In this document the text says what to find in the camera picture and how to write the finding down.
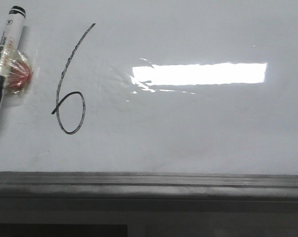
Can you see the grey aluminium whiteboard frame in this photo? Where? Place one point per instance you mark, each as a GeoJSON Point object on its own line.
{"type": "Point", "coordinates": [112, 186]}

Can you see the red magnet taped to marker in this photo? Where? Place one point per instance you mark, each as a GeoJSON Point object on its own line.
{"type": "Point", "coordinates": [20, 75]}

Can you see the black and white whiteboard marker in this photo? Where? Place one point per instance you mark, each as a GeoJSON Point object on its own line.
{"type": "Point", "coordinates": [9, 42]}

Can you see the white whiteboard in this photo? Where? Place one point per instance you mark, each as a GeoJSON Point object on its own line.
{"type": "Point", "coordinates": [187, 86]}

